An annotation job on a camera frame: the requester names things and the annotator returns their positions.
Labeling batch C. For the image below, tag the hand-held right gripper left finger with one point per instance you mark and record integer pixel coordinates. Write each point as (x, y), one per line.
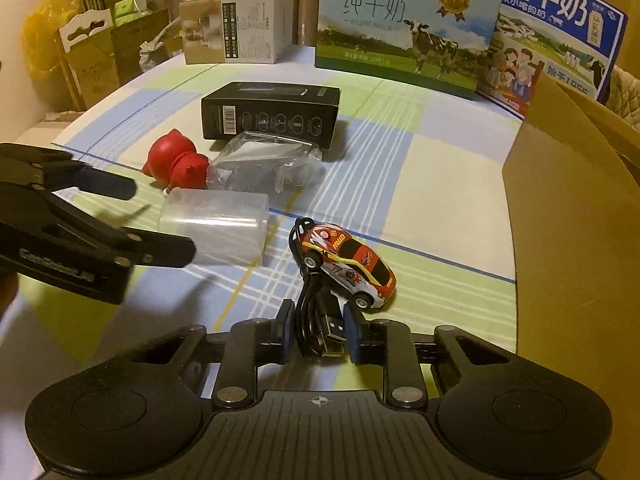
(285, 332)

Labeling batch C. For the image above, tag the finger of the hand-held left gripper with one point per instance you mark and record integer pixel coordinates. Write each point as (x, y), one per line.
(165, 250)
(105, 185)

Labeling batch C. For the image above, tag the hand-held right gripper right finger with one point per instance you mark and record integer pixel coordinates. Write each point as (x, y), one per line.
(353, 337)

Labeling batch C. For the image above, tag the clear plastic box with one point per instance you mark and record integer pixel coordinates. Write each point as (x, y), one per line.
(215, 225)

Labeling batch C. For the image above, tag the orange white toy car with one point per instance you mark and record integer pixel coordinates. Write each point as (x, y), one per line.
(350, 265)

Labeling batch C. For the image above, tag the black shaver box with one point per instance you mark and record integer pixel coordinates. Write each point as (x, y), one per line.
(270, 110)

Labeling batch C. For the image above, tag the brown cardboard box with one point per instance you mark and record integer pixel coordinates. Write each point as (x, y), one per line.
(575, 260)

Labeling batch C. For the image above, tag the person's left hand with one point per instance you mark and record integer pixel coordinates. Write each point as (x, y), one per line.
(7, 290)

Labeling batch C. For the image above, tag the red pig toy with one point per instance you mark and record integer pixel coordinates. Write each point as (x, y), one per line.
(175, 162)

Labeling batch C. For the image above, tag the brown carton with white flap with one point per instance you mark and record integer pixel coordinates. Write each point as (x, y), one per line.
(90, 65)

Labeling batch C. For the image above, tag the clear plastic bag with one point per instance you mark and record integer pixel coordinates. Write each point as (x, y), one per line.
(270, 165)

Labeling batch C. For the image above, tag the grey plastic bag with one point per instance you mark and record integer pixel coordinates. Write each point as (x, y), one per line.
(150, 55)

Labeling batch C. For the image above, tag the plain brown carton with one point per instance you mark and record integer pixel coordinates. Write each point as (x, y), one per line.
(142, 35)

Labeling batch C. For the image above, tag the yellow plastic bag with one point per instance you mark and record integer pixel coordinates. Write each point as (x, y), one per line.
(50, 30)

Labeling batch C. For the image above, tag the green tissue packs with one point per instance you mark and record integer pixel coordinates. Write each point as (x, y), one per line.
(131, 7)

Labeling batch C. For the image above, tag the white beige appliance box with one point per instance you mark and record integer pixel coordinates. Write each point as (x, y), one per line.
(235, 27)

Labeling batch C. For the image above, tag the green cow milk carton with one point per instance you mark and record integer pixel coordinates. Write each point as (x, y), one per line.
(400, 25)

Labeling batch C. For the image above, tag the beige quilted chair cover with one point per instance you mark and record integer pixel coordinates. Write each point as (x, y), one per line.
(625, 95)

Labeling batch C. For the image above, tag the blue milk carton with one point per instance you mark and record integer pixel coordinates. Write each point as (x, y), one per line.
(550, 30)

